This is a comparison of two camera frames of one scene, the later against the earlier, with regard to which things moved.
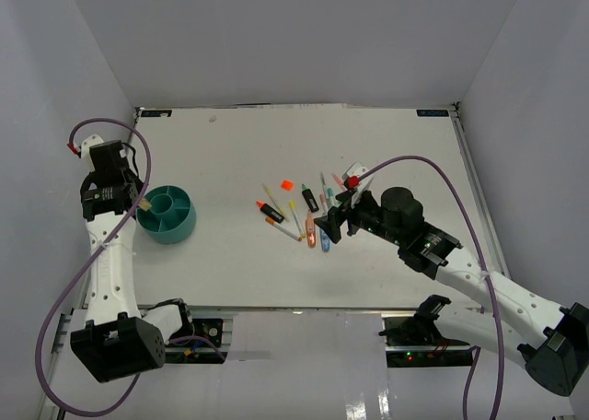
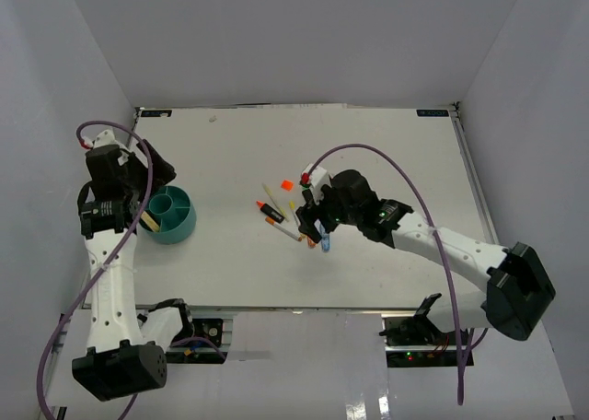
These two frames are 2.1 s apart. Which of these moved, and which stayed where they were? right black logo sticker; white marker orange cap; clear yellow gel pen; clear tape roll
Moved: clear tape roll
Stayed: right black logo sticker; clear yellow gel pen; white marker orange cap
